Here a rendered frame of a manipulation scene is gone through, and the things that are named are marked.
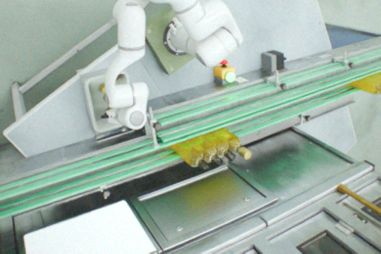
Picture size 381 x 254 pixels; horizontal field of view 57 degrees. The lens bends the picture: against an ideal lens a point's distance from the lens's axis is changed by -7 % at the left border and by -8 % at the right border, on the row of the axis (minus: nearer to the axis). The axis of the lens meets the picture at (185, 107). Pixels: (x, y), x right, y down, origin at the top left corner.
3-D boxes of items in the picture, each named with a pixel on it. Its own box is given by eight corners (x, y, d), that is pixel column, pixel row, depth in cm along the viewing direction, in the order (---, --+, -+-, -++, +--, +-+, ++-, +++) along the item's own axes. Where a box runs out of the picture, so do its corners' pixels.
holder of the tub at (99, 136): (92, 136, 153) (97, 144, 147) (79, 75, 142) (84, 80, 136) (130, 125, 160) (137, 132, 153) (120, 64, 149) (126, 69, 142)
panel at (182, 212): (21, 240, 128) (30, 312, 99) (19, 234, 126) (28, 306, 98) (228, 165, 162) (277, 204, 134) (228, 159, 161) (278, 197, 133)
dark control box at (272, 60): (260, 68, 183) (271, 72, 176) (260, 52, 179) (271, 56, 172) (273, 64, 186) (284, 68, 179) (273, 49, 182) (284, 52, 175)
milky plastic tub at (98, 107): (90, 126, 151) (95, 134, 143) (79, 74, 141) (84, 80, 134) (129, 114, 157) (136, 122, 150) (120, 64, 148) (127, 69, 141)
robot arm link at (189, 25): (169, 11, 119) (207, -17, 121) (202, 64, 133) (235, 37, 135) (182, 16, 111) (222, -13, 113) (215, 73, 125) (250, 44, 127)
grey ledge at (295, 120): (206, 146, 178) (219, 156, 169) (205, 131, 175) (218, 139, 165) (341, 97, 215) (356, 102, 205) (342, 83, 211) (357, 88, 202)
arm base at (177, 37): (156, 28, 144) (171, 35, 131) (181, 9, 145) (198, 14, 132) (177, 58, 152) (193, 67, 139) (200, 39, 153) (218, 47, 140)
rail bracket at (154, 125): (145, 140, 150) (158, 153, 139) (139, 102, 143) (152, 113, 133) (152, 138, 151) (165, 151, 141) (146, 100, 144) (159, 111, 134)
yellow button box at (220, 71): (213, 80, 172) (222, 85, 166) (212, 65, 169) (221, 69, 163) (226, 77, 175) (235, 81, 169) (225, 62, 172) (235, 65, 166)
